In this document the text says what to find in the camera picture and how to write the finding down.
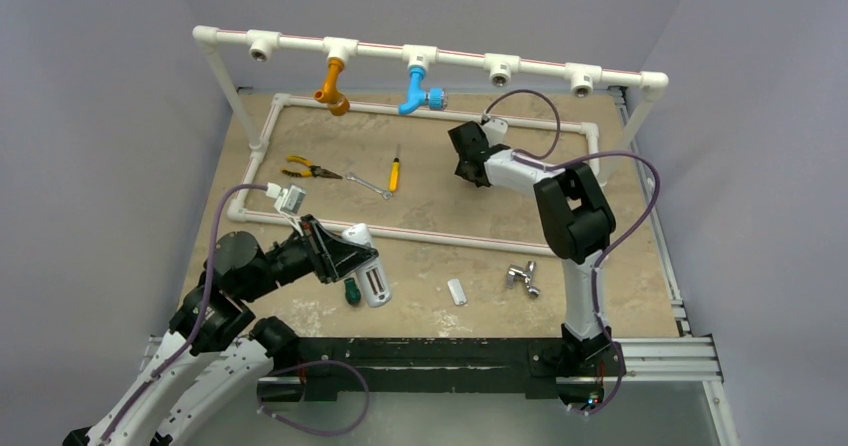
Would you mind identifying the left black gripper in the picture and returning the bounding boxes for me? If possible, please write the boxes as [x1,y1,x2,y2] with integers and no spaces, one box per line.
[240,213,378,301]

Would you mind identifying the white remote control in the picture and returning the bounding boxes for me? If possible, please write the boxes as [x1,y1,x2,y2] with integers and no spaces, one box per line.
[342,223,392,308]

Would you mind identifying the white battery cover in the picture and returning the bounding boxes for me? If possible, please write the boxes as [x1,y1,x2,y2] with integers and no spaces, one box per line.
[447,278,467,306]

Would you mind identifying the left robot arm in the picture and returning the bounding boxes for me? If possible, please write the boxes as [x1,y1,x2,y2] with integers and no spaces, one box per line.
[63,215,391,445]

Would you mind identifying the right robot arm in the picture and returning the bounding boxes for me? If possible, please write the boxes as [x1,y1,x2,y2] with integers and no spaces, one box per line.
[448,122,616,374]

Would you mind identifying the blue plastic faucet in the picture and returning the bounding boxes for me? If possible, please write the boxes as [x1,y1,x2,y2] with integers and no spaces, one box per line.
[397,66,448,116]

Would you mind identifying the silver combination wrench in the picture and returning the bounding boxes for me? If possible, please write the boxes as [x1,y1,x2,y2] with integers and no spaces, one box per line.
[345,172,393,200]

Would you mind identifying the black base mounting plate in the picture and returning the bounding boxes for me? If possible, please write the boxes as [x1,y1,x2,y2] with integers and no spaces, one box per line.
[256,337,626,409]

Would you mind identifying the chrome metal faucet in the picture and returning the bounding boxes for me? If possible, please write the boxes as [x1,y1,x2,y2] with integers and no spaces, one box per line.
[505,261,540,299]

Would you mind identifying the orange plastic faucet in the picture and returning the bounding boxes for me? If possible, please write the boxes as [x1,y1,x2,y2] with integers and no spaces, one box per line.
[313,58,350,116]

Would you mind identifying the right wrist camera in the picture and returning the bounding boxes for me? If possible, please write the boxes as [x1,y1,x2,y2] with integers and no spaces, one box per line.
[481,117,509,146]

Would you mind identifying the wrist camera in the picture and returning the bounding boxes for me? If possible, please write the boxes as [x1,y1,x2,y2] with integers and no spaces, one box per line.
[265,183,306,222]
[481,117,509,146]

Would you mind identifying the green handled screwdriver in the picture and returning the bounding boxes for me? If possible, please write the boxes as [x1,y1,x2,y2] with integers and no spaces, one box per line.
[344,277,362,307]

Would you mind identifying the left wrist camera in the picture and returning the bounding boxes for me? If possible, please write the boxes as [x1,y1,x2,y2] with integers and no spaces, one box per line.
[265,183,306,222]

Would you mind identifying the yellow handled screwdriver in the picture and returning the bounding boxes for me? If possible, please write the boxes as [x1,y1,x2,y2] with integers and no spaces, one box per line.
[388,144,401,194]

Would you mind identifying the yellow handled pliers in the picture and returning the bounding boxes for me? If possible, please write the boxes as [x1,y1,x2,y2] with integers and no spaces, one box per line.
[281,155,343,180]

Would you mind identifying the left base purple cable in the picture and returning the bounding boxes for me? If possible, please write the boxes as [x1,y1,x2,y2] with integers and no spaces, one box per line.
[255,359,371,438]

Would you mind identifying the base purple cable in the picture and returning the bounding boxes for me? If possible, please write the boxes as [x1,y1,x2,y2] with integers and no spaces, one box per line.
[255,359,371,438]
[563,350,628,418]

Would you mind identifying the white PVC pipe frame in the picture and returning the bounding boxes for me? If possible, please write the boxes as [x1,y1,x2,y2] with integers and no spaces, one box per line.
[192,25,669,257]

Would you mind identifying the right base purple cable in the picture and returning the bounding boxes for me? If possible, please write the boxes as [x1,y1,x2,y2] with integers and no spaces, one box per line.
[563,350,628,418]

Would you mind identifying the aluminium extrusion rail frame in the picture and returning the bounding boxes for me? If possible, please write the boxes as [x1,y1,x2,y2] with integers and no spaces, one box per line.
[119,85,742,446]

